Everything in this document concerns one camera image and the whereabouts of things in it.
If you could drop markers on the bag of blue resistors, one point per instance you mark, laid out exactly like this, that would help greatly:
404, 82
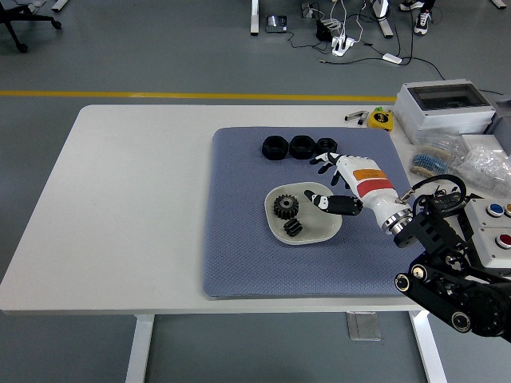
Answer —
429, 159

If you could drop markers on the black power adapter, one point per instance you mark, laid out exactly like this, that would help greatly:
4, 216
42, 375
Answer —
323, 30

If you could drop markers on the blue-grey textured mat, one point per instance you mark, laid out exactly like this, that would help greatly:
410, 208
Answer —
239, 259

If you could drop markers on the large black gear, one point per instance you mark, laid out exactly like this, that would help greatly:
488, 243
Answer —
285, 208

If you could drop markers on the small black hex nut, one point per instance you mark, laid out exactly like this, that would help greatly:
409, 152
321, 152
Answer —
325, 144

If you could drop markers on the person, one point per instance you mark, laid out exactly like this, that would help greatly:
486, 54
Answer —
422, 24

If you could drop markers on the white desk foot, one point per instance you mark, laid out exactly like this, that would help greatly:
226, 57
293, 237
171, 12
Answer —
60, 5

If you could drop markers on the bag of clear parts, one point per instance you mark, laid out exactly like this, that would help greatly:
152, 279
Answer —
487, 163

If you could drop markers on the yellow floor tape line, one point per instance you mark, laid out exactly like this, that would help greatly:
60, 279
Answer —
159, 95

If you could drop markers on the white square plate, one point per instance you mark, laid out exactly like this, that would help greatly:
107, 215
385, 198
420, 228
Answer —
315, 231

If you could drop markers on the large black hex nut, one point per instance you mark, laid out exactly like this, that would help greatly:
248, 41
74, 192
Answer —
274, 147
302, 147

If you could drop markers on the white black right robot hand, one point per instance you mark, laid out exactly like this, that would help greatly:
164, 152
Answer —
371, 183

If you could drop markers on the grey electrical enclosure box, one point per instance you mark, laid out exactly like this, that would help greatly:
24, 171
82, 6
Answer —
439, 115

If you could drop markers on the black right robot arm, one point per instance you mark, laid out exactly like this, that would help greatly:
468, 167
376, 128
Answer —
431, 235

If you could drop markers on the black office chair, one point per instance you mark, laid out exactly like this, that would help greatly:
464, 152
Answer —
12, 14

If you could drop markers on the grey push-button control box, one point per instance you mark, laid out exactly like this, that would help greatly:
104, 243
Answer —
495, 223

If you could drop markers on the metal floor plate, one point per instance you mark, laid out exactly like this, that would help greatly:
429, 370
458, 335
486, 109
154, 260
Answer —
363, 326

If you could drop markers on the black floor device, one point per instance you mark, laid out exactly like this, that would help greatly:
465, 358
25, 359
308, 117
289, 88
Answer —
276, 24

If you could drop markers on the small grey device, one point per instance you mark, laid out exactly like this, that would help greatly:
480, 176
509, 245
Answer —
307, 10

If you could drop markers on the white power strip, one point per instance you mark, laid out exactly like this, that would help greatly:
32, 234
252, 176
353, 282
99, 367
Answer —
342, 44

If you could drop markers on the white table leg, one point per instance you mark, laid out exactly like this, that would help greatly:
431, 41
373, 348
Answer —
139, 347
429, 351

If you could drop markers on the silver metal tool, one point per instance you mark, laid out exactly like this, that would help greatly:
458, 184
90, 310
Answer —
353, 116

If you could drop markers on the yellow tape measure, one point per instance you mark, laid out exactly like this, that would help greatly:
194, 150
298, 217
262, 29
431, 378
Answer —
380, 119

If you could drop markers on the small black marker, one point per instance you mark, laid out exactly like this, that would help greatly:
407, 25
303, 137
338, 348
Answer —
361, 120

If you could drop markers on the white flat box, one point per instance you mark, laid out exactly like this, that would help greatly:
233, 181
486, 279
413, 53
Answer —
479, 140

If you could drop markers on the small black gear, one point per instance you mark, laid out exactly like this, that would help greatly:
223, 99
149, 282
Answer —
293, 228

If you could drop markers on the white power adapter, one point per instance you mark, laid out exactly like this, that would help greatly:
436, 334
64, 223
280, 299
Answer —
392, 58

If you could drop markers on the white desk leg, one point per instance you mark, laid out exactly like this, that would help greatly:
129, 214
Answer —
384, 20
254, 18

